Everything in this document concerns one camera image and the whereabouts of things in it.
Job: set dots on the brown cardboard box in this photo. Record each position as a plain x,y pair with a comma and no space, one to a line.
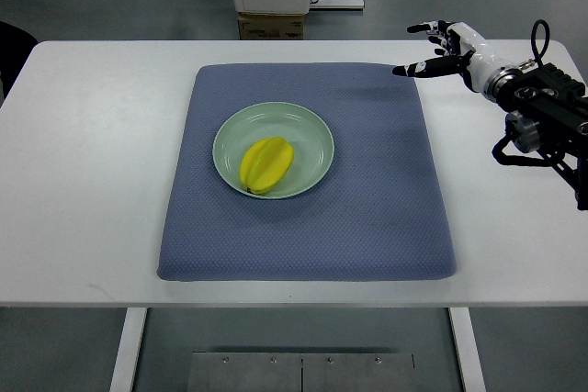
270,27

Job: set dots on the left white table leg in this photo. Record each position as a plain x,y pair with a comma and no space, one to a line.
127,358

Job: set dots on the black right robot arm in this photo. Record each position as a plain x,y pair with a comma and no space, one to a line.
546,117

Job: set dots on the right white table leg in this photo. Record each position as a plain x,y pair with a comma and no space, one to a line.
467,351

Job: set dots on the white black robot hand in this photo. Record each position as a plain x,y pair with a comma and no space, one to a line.
463,51

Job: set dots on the dark chair at left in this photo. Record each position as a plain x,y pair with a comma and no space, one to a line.
16,46

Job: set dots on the pale green plate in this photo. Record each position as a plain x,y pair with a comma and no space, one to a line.
312,141

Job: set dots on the blue textured mat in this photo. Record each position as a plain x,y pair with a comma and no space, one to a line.
377,215

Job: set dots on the aluminium rail on floor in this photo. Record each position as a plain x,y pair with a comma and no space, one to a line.
337,5

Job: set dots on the yellow starfruit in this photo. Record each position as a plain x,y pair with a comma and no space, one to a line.
264,164

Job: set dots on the metal base plate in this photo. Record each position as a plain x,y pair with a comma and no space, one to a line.
258,371

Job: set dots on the white table leg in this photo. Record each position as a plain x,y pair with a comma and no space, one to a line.
467,351
127,358

